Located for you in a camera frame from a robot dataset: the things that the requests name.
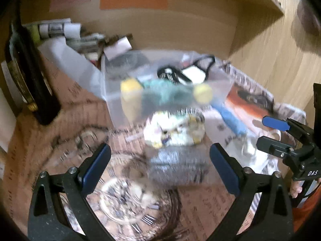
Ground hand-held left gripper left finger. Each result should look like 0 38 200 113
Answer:
27 143 112 241

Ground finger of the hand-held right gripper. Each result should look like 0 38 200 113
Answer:
262 116 314 145
256 136 300 159

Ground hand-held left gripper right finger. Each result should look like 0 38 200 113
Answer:
209 143 294 241

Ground grey knitted soft item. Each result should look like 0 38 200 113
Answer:
147 146 210 187

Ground clear plastic storage bin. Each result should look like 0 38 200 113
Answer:
100 50 235 132

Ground person's right forearm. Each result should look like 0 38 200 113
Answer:
292 179 321 233

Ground person's right hand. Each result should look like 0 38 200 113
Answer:
289 180 305 199

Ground newspaper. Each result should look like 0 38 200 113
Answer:
201 60 308 207

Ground printed clock tablecloth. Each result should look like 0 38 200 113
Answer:
2 53 254 241

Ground white and yellow plush toy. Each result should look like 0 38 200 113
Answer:
143 110 205 148

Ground white flat pouch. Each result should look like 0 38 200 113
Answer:
181 66 207 84

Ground teal and yellow plush toy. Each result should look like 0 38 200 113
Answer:
120 77 214 109

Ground large white paper sheet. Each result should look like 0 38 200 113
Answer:
38 37 104 99

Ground white paper card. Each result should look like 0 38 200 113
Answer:
103 37 133 60

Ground rolled white papers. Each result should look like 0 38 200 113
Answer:
24 18 82 42

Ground orange paper note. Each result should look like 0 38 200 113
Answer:
100 0 169 10

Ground black strap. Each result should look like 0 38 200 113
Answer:
157 55 216 86

